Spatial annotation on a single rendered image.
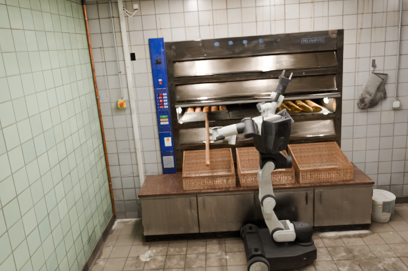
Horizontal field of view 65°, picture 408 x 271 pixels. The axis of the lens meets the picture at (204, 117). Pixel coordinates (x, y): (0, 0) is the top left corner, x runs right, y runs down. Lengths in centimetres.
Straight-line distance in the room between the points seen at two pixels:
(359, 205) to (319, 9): 209
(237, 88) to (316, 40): 100
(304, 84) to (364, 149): 107
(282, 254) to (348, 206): 96
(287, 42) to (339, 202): 178
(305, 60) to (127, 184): 253
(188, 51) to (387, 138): 249
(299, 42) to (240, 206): 187
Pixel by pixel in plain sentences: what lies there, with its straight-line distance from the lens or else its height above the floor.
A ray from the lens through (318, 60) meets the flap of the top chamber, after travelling 380.
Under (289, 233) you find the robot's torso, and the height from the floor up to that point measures 31.
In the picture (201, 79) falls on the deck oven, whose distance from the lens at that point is 363.
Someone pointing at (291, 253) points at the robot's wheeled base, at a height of 17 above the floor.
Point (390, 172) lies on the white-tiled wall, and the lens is 445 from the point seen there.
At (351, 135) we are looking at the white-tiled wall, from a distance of 409.
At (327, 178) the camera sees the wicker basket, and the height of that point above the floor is 61.
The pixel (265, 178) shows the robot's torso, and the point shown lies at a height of 86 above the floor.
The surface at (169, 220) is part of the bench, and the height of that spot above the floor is 27.
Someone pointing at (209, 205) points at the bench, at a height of 42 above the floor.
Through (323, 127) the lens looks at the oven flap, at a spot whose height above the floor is 102.
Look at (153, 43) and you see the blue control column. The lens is 362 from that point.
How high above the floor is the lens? 207
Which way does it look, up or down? 13 degrees down
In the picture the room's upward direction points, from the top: 4 degrees counter-clockwise
